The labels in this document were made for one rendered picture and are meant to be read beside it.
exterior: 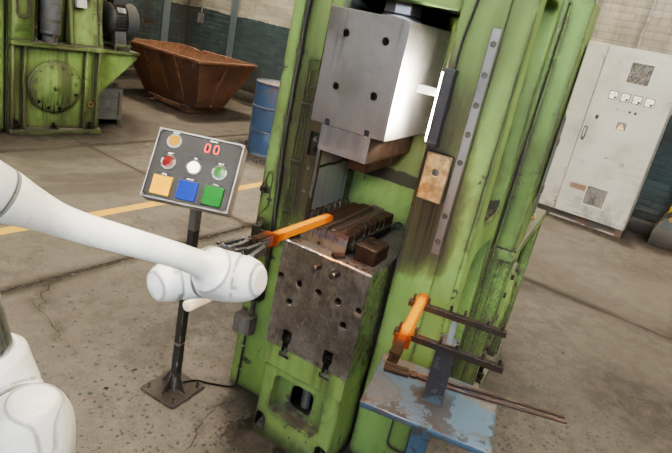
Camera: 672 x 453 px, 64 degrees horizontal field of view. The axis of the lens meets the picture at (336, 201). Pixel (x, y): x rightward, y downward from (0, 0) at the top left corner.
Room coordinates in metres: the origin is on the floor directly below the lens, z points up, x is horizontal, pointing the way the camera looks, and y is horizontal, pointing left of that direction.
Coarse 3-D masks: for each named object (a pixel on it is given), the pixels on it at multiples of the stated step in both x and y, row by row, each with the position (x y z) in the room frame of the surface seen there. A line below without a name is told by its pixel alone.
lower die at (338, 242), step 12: (348, 204) 2.24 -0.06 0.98; (360, 204) 2.25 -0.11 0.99; (336, 216) 2.03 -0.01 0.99; (348, 216) 2.03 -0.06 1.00; (372, 216) 2.11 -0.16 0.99; (324, 228) 1.87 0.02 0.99; (348, 228) 1.92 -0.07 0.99; (372, 228) 2.02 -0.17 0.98; (312, 240) 1.89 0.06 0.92; (324, 240) 1.87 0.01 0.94; (336, 240) 1.85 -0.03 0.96; (348, 240) 1.83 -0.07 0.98; (336, 252) 1.84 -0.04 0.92; (348, 252) 1.85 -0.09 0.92
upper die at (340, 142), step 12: (324, 132) 1.91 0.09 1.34; (336, 132) 1.89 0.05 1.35; (348, 132) 1.87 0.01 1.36; (324, 144) 1.90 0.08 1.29; (336, 144) 1.88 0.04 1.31; (348, 144) 1.86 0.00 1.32; (360, 144) 1.84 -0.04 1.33; (372, 144) 1.85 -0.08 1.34; (384, 144) 1.95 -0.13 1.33; (396, 144) 2.06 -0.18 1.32; (408, 144) 2.17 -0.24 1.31; (348, 156) 1.86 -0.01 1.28; (360, 156) 1.84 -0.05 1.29; (372, 156) 1.87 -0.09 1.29; (384, 156) 1.97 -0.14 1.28
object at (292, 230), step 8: (320, 216) 1.78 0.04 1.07; (328, 216) 1.80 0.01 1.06; (296, 224) 1.64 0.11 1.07; (304, 224) 1.66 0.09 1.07; (312, 224) 1.69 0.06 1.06; (320, 224) 1.74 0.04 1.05; (264, 232) 1.48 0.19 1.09; (272, 232) 1.51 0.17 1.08; (280, 232) 1.54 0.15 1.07; (288, 232) 1.56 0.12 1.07; (296, 232) 1.61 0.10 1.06; (256, 240) 1.42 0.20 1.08; (280, 240) 1.53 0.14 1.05
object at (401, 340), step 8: (424, 296) 1.59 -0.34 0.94; (416, 304) 1.52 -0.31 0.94; (424, 304) 1.53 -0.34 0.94; (416, 312) 1.47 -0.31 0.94; (408, 320) 1.41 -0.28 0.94; (416, 320) 1.42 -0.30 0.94; (408, 328) 1.36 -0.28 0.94; (400, 336) 1.30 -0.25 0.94; (408, 336) 1.31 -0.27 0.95; (400, 344) 1.26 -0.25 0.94; (408, 344) 1.30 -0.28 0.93; (392, 352) 1.22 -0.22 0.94; (400, 352) 1.22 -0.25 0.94; (392, 360) 1.22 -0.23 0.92
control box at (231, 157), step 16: (160, 128) 2.03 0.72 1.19; (160, 144) 2.00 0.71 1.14; (192, 144) 2.01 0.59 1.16; (224, 144) 2.02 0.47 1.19; (240, 144) 2.02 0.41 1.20; (160, 160) 1.96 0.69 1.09; (176, 160) 1.97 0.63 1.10; (192, 160) 1.97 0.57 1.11; (208, 160) 1.98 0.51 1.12; (224, 160) 1.99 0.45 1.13; (240, 160) 1.99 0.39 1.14; (176, 176) 1.94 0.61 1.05; (192, 176) 1.94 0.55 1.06; (208, 176) 1.95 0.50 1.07; (224, 176) 1.95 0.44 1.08; (240, 176) 2.02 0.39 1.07; (144, 192) 1.90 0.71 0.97; (224, 192) 1.92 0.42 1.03; (192, 208) 1.93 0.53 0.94; (208, 208) 1.89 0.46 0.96; (224, 208) 1.89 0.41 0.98
